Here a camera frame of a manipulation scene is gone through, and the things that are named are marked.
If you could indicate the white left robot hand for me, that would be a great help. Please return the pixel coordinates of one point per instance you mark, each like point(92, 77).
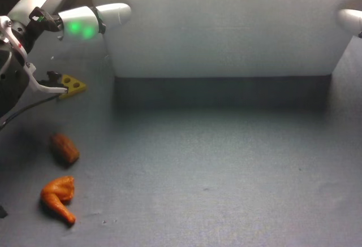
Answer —
point(82, 18)

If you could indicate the white styrofoam lid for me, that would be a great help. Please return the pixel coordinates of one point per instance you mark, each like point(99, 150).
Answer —
point(220, 32)

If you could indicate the yellow triangle block with holes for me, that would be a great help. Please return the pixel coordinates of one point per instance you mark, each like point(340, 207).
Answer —
point(75, 87)

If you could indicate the brown toy chicken piece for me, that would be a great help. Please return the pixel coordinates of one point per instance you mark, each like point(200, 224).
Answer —
point(65, 148)

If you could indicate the orange toy chicken wing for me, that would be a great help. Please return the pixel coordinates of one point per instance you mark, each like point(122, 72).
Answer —
point(58, 193)

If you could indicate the grey table cloth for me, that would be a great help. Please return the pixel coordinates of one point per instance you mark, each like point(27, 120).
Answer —
point(226, 159)

